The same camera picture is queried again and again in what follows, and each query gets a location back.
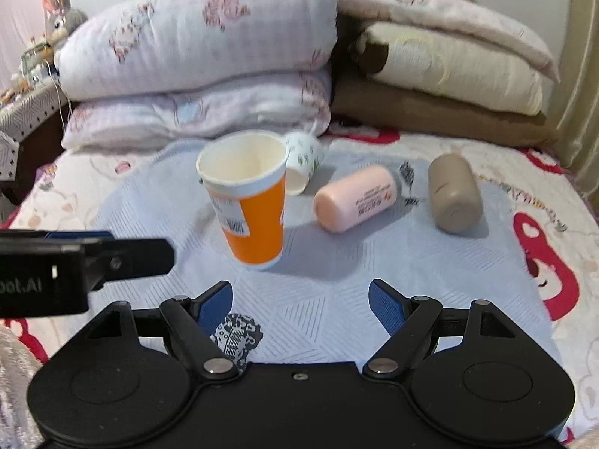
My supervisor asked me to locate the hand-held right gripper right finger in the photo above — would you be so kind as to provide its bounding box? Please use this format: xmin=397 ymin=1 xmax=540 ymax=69
xmin=362 ymin=279 xmax=516 ymax=381

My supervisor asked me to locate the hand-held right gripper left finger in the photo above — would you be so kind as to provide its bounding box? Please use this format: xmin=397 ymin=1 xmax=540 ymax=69
xmin=87 ymin=281 xmax=240 ymax=381

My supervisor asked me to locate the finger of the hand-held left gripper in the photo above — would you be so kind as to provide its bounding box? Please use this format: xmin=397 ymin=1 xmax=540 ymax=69
xmin=46 ymin=230 xmax=115 ymax=240
xmin=82 ymin=238 xmax=177 ymax=293

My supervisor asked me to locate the orange paper cup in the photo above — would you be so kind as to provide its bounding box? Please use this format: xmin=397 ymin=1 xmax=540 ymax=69
xmin=195 ymin=130 xmax=289 ymax=271

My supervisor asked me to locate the white cup with green print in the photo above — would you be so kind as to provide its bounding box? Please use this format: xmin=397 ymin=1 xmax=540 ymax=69
xmin=281 ymin=131 xmax=326 ymax=197

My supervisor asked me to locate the light blue quilted mat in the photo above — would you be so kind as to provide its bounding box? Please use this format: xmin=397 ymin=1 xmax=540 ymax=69
xmin=90 ymin=137 xmax=564 ymax=368

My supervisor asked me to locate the pink bottle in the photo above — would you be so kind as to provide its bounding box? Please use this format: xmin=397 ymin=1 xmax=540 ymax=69
xmin=313 ymin=165 xmax=399 ymax=235

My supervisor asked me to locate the nightstand with patterned cloth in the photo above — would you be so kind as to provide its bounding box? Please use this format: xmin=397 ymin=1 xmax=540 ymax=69
xmin=0 ymin=77 xmax=72 ymax=207

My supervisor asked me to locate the brown bottle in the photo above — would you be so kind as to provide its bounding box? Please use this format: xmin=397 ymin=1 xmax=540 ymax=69
xmin=427 ymin=152 xmax=484 ymax=235

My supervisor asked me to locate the flat floral white pillow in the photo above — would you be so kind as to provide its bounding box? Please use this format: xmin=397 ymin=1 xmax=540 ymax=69
xmin=61 ymin=67 xmax=334 ymax=151

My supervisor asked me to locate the clutter of small ornaments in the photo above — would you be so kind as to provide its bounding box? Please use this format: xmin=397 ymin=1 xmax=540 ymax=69
xmin=0 ymin=36 xmax=61 ymax=104

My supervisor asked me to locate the brown folded blanket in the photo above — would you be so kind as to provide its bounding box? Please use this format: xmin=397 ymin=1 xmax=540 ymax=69
xmin=329 ymin=74 xmax=561 ymax=149

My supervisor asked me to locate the grey plush toy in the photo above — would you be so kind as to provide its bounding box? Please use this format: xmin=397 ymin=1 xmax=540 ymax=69
xmin=42 ymin=0 xmax=89 ymax=50

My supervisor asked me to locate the large floral white pillow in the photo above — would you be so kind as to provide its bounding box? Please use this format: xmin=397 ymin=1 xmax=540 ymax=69
xmin=53 ymin=0 xmax=343 ymax=104

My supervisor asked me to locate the cream pillow with brown patch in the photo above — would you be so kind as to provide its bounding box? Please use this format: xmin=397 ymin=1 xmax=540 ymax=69
xmin=348 ymin=21 xmax=546 ymax=117

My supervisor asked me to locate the pink floral quilt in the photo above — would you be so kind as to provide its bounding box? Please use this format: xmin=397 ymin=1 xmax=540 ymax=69
xmin=329 ymin=0 xmax=561 ymax=83

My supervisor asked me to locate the white cable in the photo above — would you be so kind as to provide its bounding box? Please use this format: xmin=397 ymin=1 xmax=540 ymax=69
xmin=45 ymin=56 xmax=75 ymax=124

